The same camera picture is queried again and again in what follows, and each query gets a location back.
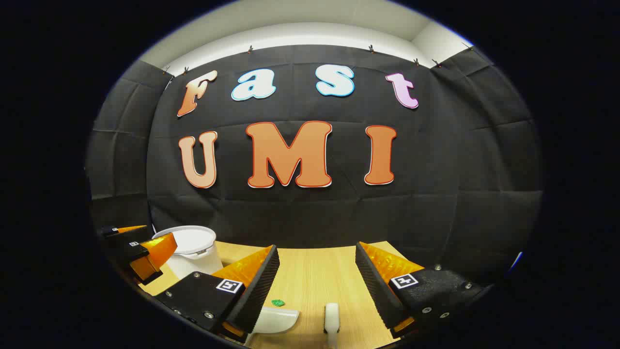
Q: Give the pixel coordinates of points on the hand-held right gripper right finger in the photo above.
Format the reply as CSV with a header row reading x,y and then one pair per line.
x,y
375,286

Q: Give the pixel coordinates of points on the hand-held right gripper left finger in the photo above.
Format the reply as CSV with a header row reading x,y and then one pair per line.
x,y
264,281

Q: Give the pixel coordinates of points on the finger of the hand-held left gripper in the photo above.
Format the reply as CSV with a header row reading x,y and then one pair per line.
x,y
114,230
127,251

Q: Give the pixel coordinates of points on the green paper ball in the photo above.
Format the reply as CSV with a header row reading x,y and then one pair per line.
x,y
278,303

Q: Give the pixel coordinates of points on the white plastic dustpan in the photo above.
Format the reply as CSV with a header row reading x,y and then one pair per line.
x,y
273,320

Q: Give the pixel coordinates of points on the small white broom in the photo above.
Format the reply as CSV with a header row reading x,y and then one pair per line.
x,y
332,315

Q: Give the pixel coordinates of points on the white ribbed garbage bin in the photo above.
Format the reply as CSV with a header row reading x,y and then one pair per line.
x,y
191,240

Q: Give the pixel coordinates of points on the wooden desktop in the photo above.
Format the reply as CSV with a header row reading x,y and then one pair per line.
x,y
315,276

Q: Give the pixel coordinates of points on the black backdrop cloth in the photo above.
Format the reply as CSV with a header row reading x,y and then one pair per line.
x,y
315,213

